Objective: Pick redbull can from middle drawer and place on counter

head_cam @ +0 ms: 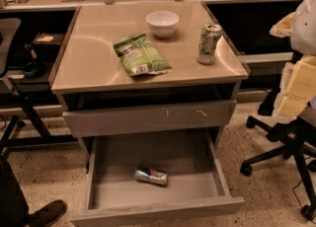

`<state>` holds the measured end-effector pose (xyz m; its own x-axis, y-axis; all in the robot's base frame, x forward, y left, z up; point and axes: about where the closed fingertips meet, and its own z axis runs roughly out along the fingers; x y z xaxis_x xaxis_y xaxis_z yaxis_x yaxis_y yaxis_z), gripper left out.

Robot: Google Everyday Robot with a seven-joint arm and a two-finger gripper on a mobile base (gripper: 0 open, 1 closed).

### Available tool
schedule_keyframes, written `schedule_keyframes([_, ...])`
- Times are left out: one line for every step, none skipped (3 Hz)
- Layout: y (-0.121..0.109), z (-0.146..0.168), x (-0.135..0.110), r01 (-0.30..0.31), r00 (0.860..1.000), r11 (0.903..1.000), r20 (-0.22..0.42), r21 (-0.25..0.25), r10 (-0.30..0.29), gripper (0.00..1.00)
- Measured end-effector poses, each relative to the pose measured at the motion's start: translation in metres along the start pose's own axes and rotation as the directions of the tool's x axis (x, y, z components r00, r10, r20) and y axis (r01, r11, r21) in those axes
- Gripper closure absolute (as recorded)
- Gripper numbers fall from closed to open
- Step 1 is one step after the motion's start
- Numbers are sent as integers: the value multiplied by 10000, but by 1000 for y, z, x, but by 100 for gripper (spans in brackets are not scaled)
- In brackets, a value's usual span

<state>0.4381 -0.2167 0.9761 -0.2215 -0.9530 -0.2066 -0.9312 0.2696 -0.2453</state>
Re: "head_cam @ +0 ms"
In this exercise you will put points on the white ceramic bowl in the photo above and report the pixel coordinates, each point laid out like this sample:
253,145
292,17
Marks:
162,24

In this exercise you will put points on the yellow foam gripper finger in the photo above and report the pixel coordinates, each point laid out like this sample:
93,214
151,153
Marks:
297,87

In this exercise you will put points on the open grey middle drawer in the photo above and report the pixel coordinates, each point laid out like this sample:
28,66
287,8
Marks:
196,186

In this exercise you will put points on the black office chair right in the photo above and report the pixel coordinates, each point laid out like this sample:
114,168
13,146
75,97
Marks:
298,140

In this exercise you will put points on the green white soda can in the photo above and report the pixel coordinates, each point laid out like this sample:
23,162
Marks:
209,38

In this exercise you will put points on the green chip bag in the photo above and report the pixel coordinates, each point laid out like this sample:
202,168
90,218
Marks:
139,56

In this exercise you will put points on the closed grey top drawer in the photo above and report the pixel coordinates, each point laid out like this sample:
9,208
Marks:
149,118

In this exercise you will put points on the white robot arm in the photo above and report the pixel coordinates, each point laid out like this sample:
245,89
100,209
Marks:
300,26

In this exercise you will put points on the grey drawer cabinet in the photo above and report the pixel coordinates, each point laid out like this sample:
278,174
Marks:
89,75

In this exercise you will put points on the brown shoe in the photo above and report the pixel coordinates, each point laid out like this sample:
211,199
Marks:
47,215

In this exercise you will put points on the black box on shelf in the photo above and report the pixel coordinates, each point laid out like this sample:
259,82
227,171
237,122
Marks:
47,46

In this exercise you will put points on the dark trouser leg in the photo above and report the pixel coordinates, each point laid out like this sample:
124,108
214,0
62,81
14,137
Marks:
13,206

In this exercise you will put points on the silver blue redbull can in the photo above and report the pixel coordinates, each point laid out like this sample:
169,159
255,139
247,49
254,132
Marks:
151,176

